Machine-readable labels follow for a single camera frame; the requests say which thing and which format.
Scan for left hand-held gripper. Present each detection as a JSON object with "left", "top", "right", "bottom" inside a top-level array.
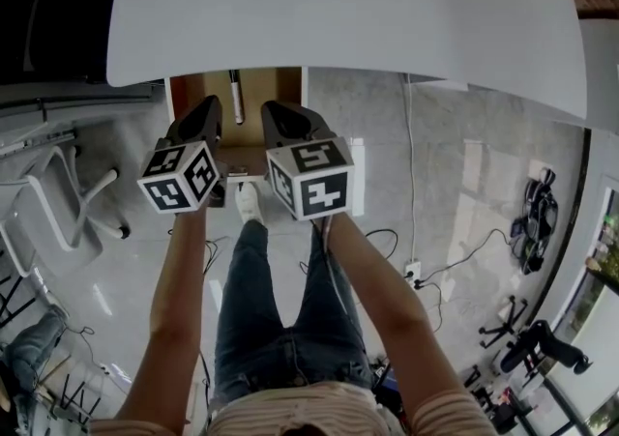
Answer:
[{"left": 137, "top": 94, "right": 228, "bottom": 216}]

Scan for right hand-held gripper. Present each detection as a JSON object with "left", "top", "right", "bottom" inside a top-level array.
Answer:
[{"left": 260, "top": 100, "right": 357, "bottom": 221}]

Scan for white marker pen black cap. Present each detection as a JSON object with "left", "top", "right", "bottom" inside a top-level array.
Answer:
[{"left": 228, "top": 68, "right": 246, "bottom": 126}]

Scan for wooden drawer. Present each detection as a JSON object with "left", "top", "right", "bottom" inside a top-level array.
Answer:
[{"left": 165, "top": 66, "right": 310, "bottom": 183}]

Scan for person's left forearm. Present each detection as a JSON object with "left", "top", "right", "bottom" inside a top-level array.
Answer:
[{"left": 115, "top": 209, "right": 209, "bottom": 421}]

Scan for person's right forearm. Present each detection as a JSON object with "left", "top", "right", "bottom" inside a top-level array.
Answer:
[{"left": 326, "top": 214, "right": 465, "bottom": 421}]

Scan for white office chair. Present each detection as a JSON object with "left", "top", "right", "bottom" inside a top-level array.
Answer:
[{"left": 0, "top": 143, "right": 132, "bottom": 276}]

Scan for white desk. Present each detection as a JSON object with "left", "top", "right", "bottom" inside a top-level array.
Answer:
[{"left": 105, "top": 0, "right": 589, "bottom": 129}]

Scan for person's left white shoe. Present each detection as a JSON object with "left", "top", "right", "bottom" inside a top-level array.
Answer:
[{"left": 234, "top": 182, "right": 265, "bottom": 225}]

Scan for person's blue jeans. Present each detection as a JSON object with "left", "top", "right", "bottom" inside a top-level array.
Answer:
[{"left": 212, "top": 219, "right": 376, "bottom": 406}]

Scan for large black bag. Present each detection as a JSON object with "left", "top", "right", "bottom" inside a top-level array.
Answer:
[{"left": 0, "top": 0, "right": 130, "bottom": 85}]

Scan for person's striped shirt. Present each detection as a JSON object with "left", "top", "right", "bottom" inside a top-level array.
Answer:
[{"left": 89, "top": 380, "right": 504, "bottom": 436}]

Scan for black chair base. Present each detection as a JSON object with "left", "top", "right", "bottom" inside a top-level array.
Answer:
[{"left": 478, "top": 296, "right": 528, "bottom": 351}]

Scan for white cable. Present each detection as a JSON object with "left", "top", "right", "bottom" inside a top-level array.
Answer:
[{"left": 403, "top": 72, "right": 423, "bottom": 288}]

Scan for black floor cable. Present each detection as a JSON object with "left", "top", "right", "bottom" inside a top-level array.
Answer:
[{"left": 420, "top": 229, "right": 514, "bottom": 290}]

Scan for pile of black straps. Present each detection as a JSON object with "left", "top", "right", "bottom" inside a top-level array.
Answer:
[{"left": 510, "top": 167, "right": 560, "bottom": 276}]

